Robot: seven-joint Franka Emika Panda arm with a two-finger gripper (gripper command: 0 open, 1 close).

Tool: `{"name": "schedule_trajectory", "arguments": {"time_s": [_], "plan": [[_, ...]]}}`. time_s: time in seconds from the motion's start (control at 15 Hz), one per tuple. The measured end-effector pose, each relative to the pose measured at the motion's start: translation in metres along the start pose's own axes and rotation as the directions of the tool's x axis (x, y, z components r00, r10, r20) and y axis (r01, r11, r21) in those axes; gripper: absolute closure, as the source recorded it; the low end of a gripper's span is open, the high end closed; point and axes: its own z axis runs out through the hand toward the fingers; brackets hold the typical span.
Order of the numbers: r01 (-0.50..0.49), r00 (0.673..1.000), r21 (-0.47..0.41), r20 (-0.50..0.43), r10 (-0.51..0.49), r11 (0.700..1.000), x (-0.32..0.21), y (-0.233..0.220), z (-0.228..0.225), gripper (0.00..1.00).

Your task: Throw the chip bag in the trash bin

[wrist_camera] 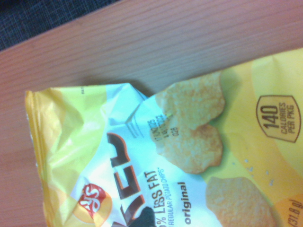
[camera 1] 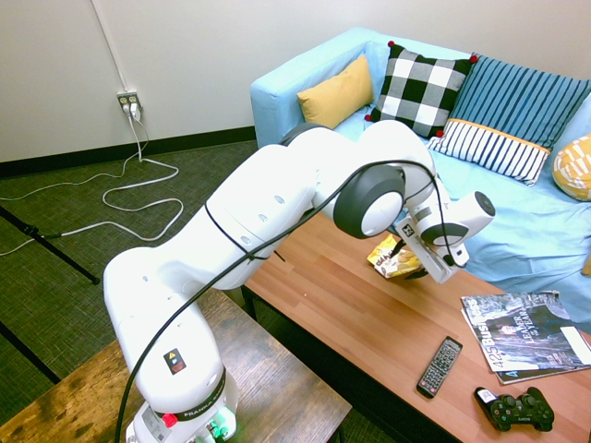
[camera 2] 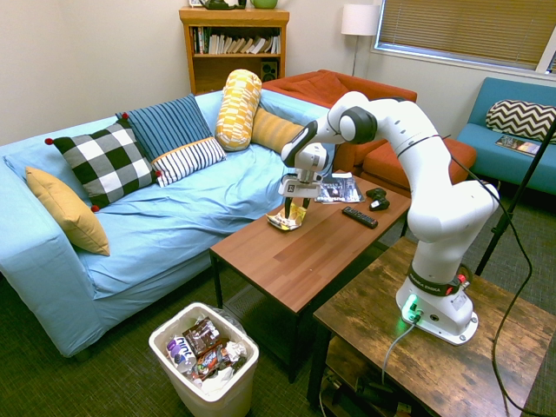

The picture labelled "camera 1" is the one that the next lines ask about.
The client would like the thick white power cable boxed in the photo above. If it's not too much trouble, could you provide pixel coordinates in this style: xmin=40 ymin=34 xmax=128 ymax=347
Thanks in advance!
xmin=58 ymin=114 xmax=185 ymax=243

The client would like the small black labelled device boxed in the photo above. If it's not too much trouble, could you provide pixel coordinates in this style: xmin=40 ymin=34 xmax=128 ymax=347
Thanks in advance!
xmin=474 ymin=386 xmax=500 ymax=413

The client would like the thin grey cable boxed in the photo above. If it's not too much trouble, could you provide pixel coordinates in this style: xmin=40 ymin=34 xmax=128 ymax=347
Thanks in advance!
xmin=0 ymin=120 xmax=151 ymax=203

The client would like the yellow baked chips bag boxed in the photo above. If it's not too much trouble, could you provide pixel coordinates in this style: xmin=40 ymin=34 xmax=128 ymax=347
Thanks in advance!
xmin=367 ymin=233 xmax=424 ymax=281

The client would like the magazine beneath business magazine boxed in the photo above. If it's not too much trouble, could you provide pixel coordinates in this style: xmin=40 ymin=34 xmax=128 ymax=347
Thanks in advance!
xmin=461 ymin=307 xmax=591 ymax=387

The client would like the white wall cable conduit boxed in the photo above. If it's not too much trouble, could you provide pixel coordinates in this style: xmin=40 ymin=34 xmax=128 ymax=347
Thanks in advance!
xmin=90 ymin=0 xmax=128 ymax=94

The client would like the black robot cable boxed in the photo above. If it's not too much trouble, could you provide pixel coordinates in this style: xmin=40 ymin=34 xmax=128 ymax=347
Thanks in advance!
xmin=113 ymin=159 xmax=467 ymax=443

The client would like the black game controller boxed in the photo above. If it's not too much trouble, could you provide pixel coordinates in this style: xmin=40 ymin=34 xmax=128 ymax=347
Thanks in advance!
xmin=487 ymin=386 xmax=556 ymax=433

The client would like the light blue sofa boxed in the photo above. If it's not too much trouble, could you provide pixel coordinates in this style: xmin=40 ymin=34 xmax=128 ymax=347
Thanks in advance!
xmin=250 ymin=26 xmax=591 ymax=334

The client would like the black TV remote control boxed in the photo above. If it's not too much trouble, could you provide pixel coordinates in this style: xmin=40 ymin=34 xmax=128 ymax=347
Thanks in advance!
xmin=416 ymin=335 xmax=464 ymax=400

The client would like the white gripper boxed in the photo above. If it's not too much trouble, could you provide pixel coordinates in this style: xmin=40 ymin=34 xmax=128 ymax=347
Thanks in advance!
xmin=392 ymin=220 xmax=471 ymax=285

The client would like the black white checked pillow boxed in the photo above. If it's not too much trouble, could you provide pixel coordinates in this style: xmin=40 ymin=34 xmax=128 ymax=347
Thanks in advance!
xmin=364 ymin=40 xmax=479 ymax=139

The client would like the white wall power outlet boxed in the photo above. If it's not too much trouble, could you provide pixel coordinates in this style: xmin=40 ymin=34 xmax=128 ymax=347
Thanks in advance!
xmin=115 ymin=90 xmax=140 ymax=113

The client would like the black tripod leg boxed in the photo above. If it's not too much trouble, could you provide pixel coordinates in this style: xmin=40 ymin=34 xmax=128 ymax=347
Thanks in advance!
xmin=0 ymin=205 xmax=102 ymax=286

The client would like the plain yellow pillow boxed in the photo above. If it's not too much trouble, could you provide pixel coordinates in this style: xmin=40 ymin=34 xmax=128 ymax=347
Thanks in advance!
xmin=296 ymin=54 xmax=376 ymax=131

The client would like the yellow white patterned pillow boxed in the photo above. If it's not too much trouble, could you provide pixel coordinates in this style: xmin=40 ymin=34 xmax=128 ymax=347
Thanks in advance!
xmin=552 ymin=133 xmax=591 ymax=203

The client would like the business magazine with dark cover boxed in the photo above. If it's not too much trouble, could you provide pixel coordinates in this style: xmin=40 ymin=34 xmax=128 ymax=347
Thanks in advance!
xmin=460 ymin=290 xmax=591 ymax=373

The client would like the dark wooden robot stand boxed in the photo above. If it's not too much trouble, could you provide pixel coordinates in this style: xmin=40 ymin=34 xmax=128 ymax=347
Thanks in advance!
xmin=0 ymin=288 xmax=354 ymax=443

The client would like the blue striped pillow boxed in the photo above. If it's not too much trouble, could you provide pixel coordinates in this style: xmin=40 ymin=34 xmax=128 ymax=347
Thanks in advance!
xmin=450 ymin=54 xmax=591 ymax=151

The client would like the white navy striped pillow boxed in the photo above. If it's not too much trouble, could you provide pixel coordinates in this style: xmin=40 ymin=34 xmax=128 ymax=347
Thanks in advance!
xmin=425 ymin=118 xmax=552 ymax=187

